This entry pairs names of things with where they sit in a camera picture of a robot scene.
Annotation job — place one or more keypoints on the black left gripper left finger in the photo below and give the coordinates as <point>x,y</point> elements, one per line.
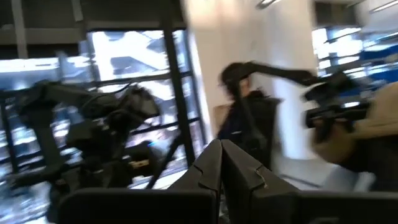
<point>208,174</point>

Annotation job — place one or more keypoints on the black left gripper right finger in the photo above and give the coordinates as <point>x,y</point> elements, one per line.
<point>239,177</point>

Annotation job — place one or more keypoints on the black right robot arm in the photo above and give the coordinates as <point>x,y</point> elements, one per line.
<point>93,105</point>

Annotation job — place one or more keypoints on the person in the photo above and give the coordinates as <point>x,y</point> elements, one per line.
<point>379,118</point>
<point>248,124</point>

